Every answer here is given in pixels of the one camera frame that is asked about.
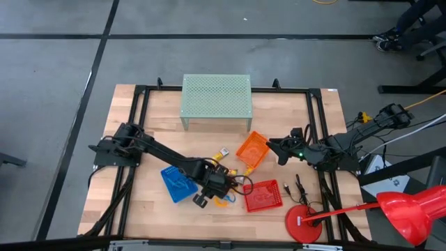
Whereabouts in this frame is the white cable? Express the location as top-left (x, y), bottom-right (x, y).
top-left (358, 113), bottom-right (446, 162)

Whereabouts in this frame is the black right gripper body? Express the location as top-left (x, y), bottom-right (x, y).
top-left (278, 127), bottom-right (330, 167)

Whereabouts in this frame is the black aluminium table frame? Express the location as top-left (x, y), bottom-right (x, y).
top-left (77, 77), bottom-right (373, 245)

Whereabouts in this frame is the blue plastic basket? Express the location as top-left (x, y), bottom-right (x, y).
top-left (160, 165), bottom-right (199, 204)

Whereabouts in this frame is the black camera mounting rail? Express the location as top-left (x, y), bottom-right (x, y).
top-left (0, 235), bottom-right (446, 251)

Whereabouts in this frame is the orange plastic basket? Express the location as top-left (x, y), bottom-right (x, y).
top-left (236, 130), bottom-right (271, 170)

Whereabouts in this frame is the red plastic basket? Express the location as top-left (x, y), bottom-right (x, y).
top-left (242, 179), bottom-right (284, 213)

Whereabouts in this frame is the red desk lamp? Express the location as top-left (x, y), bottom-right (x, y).
top-left (284, 185), bottom-right (446, 247)

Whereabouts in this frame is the person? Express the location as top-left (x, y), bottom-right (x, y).
top-left (371, 0), bottom-right (446, 53)

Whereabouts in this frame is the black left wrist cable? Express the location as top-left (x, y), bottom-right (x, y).
top-left (224, 173), bottom-right (254, 197)

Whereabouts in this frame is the black diagonal beam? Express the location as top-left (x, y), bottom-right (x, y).
top-left (357, 145), bottom-right (446, 186)

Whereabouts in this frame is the grey stand foot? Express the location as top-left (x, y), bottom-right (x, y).
top-left (0, 152), bottom-right (27, 169)

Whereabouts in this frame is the black desk frame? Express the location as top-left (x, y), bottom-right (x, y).
top-left (378, 66), bottom-right (446, 95)

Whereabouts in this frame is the office chair base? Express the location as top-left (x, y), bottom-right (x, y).
top-left (416, 33), bottom-right (446, 61)

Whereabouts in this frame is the black lamp power cable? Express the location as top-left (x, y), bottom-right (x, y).
top-left (283, 174), bottom-right (325, 214)

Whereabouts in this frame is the yellow power cable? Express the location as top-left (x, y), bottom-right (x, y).
top-left (358, 89), bottom-right (446, 123)

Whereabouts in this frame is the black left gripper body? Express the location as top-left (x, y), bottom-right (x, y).
top-left (192, 163), bottom-right (238, 209)

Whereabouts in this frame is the beige table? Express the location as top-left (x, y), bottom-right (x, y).
top-left (180, 73), bottom-right (254, 132)

